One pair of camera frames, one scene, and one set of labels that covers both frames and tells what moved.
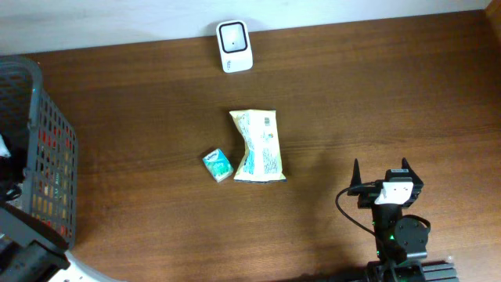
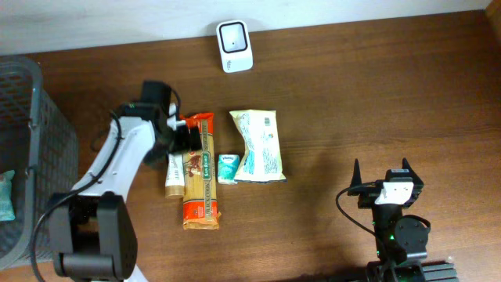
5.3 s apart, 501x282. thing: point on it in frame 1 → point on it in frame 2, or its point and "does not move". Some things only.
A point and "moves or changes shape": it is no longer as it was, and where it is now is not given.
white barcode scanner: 235,46 does not move
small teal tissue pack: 218,164 moves or changes shape
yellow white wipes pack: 261,162 does not move
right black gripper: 366,198 does not move
